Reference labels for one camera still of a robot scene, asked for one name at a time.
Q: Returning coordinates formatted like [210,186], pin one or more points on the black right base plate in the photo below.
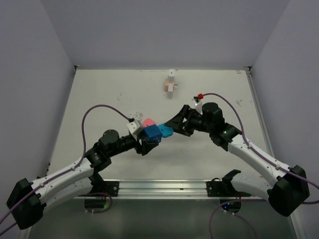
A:
[219,188]

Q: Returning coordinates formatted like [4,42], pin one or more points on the aluminium mounting rail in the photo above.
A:
[158,189]

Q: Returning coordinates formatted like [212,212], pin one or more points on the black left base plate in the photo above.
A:
[110,188]

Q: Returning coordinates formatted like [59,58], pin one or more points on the white plug adapter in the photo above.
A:
[136,115]

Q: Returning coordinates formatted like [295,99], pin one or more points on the white charger plug front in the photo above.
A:
[170,90]

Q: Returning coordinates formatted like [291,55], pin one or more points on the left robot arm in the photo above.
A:
[28,200]

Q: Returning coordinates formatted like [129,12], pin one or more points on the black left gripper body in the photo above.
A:
[130,142]

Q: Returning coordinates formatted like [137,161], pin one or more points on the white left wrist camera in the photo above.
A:
[135,128]

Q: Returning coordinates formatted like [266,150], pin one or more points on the cyan extension plug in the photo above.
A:
[165,130]

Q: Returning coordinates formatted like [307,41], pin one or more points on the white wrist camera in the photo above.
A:
[135,128]
[197,100]

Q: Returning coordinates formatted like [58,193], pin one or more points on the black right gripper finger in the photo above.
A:
[183,131]
[177,121]

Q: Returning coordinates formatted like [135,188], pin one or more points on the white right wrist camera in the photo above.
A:
[197,100]

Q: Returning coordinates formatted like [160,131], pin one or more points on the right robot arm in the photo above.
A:
[284,187]

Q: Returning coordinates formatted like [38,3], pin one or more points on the pink extension socket plug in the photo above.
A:
[148,122]

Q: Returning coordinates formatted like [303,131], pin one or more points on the blue cube socket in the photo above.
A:
[152,133]

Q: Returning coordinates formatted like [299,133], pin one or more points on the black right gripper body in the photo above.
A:
[197,123]

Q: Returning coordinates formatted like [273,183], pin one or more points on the peach cube socket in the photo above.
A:
[167,82]

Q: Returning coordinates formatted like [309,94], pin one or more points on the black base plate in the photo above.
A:
[219,188]
[110,188]

